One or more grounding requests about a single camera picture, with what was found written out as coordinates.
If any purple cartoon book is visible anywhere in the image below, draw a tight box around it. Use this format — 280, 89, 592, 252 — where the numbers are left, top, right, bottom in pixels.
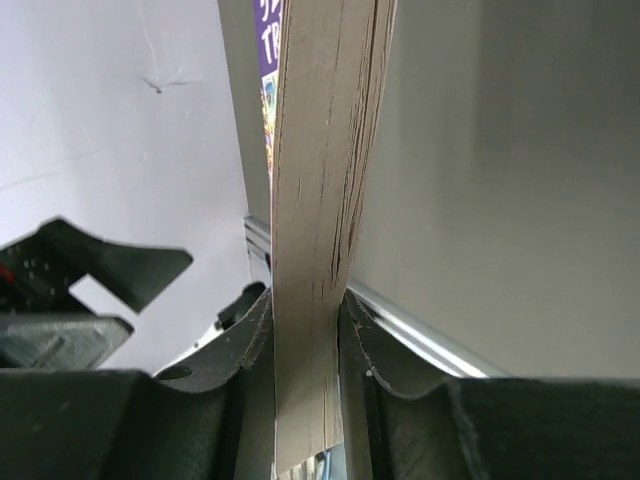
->
270, 1, 397, 475

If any white two-tier wooden shelf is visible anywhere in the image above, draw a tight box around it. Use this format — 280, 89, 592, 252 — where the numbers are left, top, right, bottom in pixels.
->
218, 1, 271, 283

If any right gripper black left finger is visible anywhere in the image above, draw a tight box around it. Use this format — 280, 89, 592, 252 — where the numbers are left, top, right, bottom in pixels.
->
1, 292, 275, 479

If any aluminium mounting rail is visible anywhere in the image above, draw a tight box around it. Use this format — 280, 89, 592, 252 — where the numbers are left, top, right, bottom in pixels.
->
348, 279, 508, 378

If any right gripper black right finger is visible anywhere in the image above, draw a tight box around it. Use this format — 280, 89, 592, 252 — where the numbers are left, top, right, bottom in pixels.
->
338, 293, 639, 479

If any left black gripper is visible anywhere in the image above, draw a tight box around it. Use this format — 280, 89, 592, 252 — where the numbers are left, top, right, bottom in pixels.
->
1, 217, 193, 370

